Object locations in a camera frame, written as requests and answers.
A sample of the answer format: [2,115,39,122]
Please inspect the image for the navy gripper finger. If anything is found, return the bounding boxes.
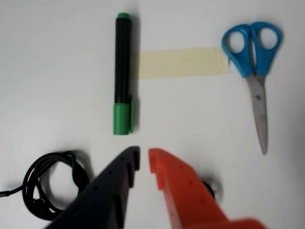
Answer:
[44,146,141,229]

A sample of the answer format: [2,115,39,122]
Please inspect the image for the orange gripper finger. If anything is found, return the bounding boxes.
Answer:
[148,147,269,229]

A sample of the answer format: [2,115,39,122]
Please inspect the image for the green and black marker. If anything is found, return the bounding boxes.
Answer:
[112,12,134,135]

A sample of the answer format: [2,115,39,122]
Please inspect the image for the long beige masking tape strip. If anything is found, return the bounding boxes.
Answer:
[138,47,231,80]

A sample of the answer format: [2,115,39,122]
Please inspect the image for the black coiled USB cable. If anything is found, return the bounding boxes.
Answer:
[0,150,90,221]

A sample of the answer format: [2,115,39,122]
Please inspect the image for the blue handled scissors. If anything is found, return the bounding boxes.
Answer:
[221,21,283,155]

